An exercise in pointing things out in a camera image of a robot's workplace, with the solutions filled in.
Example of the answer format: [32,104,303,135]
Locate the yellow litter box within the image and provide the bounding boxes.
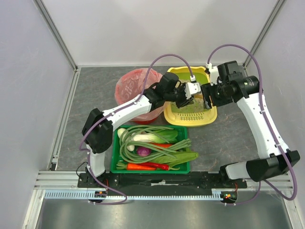
[164,66,217,127]

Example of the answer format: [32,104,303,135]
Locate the red trash bin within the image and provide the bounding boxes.
[131,112,160,125]

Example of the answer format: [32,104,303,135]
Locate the pink plastic bin liner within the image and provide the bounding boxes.
[114,68,164,114]

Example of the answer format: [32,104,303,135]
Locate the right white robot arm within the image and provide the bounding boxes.
[201,61,300,182]

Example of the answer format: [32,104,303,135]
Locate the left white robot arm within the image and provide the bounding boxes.
[79,73,200,177]

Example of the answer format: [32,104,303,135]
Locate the grey cat litter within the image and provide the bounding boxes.
[170,80,206,114]

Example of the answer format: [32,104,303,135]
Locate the green bok choy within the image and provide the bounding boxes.
[153,129,178,144]

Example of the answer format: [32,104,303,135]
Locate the white green leek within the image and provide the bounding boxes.
[132,133,166,143]

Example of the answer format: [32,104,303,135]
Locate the orange carrot middle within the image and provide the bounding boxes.
[152,143,172,148]

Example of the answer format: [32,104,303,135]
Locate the orange carrot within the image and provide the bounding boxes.
[116,162,156,171]
[152,143,172,148]

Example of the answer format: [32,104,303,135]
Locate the green lettuce leaf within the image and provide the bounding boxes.
[150,150,199,167]

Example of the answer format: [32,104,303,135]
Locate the green long beans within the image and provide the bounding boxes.
[119,125,191,164]

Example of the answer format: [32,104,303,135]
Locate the purple onion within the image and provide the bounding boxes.
[136,146,151,157]

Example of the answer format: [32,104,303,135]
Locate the white radish with leaves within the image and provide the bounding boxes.
[117,128,126,139]

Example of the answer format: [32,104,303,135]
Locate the white small mushroom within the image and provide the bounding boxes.
[127,145,135,152]

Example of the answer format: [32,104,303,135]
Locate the red chili pepper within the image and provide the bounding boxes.
[141,162,179,171]

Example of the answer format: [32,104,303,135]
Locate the orange carrot front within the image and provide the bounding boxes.
[116,162,156,171]

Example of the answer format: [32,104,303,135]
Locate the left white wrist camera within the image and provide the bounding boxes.
[185,83,201,98]

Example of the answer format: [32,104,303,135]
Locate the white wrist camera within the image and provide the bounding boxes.
[185,83,201,98]
[206,63,219,85]

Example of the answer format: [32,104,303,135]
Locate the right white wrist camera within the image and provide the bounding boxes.
[206,63,219,85]

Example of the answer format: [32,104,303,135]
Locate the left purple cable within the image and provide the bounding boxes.
[78,53,197,206]

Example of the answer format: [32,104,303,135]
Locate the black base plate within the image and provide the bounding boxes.
[77,171,247,189]

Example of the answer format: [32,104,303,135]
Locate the grey slotted cable duct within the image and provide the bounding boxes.
[44,189,224,201]

